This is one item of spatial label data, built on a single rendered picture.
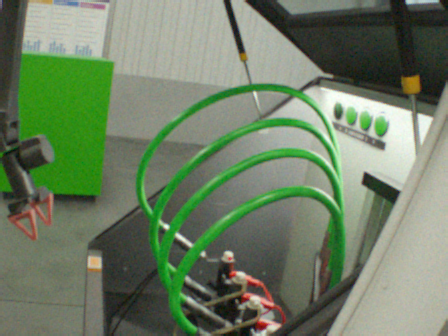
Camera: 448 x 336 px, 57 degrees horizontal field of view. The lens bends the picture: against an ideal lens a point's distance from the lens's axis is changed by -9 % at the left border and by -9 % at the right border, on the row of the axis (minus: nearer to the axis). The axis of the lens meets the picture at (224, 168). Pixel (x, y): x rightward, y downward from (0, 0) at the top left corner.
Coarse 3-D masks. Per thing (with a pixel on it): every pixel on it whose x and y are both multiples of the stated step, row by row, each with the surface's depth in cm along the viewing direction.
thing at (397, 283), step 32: (416, 160) 43; (416, 192) 42; (416, 224) 40; (384, 256) 44; (416, 256) 39; (384, 288) 41; (416, 288) 37; (352, 320) 45; (384, 320) 40; (416, 320) 36
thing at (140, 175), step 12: (252, 84) 74; (264, 84) 74; (276, 84) 75; (216, 96) 72; (228, 96) 73; (300, 96) 76; (192, 108) 72; (312, 108) 78; (180, 120) 72; (324, 120) 78; (168, 132) 72; (156, 144) 72; (336, 144) 80; (144, 156) 72; (144, 168) 73; (144, 204) 74
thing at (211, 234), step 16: (272, 192) 53; (288, 192) 53; (304, 192) 53; (320, 192) 54; (240, 208) 52; (256, 208) 53; (336, 208) 55; (224, 224) 52; (336, 224) 56; (208, 240) 52; (336, 240) 57; (192, 256) 52; (336, 256) 58; (176, 272) 53; (336, 272) 58; (176, 288) 53; (176, 304) 53; (176, 320) 54
